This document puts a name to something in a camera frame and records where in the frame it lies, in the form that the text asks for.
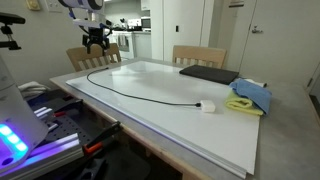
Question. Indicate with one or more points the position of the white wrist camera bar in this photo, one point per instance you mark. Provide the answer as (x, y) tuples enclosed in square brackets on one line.
[(87, 23)]

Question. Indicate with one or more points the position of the white door with handle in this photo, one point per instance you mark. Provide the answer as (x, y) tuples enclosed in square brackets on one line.
[(283, 43)]

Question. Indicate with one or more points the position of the yellow microfiber cloth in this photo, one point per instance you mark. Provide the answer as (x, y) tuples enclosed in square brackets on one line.
[(242, 104)]

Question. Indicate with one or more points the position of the wooden chair near cloths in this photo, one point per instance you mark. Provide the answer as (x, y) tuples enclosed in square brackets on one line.
[(196, 55)]

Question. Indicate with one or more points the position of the folded white cloth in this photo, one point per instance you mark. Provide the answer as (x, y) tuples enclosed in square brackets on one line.
[(32, 88)]

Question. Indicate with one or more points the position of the orange black clamp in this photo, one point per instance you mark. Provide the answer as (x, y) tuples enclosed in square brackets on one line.
[(96, 144)]

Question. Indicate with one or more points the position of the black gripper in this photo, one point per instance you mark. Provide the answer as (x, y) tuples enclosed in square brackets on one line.
[(95, 36)]

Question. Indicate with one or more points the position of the white board mat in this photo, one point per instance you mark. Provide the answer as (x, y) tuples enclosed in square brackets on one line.
[(159, 97)]

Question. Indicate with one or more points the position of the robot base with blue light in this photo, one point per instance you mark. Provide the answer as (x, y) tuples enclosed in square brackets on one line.
[(21, 132)]

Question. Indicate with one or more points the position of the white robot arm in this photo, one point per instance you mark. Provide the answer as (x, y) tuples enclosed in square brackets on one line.
[(92, 7)]

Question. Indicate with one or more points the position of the wooden chair near arm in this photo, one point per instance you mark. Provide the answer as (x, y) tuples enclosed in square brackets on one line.
[(81, 60)]

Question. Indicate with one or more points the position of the blue microfiber cloth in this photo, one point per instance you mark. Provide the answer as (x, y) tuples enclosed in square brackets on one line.
[(260, 96)]

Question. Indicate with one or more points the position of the white charger adapter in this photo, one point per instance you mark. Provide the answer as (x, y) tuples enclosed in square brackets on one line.
[(207, 106)]

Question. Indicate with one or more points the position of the black flat pad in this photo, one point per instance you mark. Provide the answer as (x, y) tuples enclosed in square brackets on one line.
[(211, 74)]

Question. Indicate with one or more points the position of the black camera on stand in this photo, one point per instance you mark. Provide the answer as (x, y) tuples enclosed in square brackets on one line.
[(9, 19)]

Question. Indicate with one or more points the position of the small white charger with cable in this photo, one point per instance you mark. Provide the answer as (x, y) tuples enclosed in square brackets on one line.
[(257, 83)]

